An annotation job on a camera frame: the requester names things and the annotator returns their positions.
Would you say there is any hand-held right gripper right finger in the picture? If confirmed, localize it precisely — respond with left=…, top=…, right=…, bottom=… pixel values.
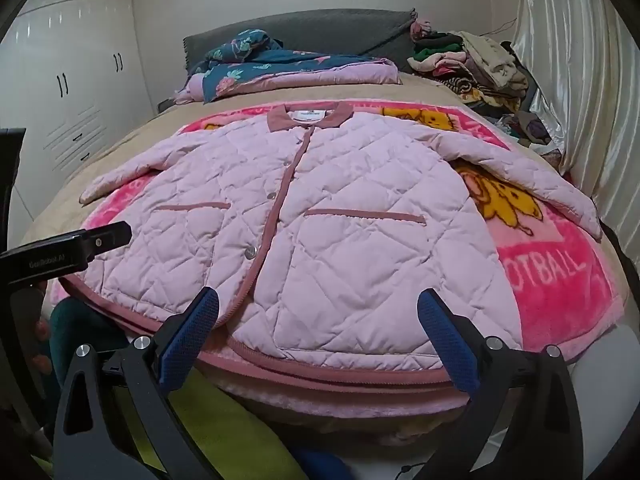
left=416, top=287, right=585, bottom=480

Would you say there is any black panel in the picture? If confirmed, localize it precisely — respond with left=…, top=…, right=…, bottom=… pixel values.
left=0, top=129, right=27, bottom=243

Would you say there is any person's left hand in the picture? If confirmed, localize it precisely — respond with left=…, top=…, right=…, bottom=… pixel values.
left=29, top=280, right=53, bottom=376

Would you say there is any person's yellow-green clothing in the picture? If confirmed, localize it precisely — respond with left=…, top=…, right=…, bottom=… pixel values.
left=115, top=372, right=301, bottom=480

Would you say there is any person's dark green clothing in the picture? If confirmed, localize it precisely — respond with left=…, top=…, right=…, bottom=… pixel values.
left=47, top=297, right=133, bottom=411

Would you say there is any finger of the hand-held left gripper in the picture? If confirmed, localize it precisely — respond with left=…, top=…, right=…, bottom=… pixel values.
left=79, top=221, right=133, bottom=261

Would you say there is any plastic bag of clothes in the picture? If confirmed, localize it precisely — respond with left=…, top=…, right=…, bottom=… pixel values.
left=492, top=110, right=566, bottom=150

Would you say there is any grey padded headboard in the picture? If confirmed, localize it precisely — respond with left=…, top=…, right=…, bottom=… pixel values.
left=182, top=8, right=418, bottom=73

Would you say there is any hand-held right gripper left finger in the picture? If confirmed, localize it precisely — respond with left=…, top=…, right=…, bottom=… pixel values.
left=52, top=286, right=221, bottom=480

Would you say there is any pink quilted jacket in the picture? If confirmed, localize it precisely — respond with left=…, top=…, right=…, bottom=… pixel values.
left=79, top=101, right=603, bottom=368

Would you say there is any pink printed blanket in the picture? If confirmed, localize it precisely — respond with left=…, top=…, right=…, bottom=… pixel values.
left=42, top=99, right=628, bottom=421

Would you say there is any pile of mixed clothes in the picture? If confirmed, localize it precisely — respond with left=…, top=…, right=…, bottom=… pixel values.
left=407, top=20, right=538, bottom=111

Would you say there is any teal floral quilt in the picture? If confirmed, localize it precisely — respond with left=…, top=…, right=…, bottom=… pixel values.
left=172, top=29, right=403, bottom=106

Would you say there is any white satin curtain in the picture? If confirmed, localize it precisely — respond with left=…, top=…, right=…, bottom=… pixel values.
left=510, top=0, right=640, bottom=261

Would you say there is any white wardrobe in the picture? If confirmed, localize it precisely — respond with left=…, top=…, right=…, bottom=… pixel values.
left=0, top=0, right=156, bottom=241

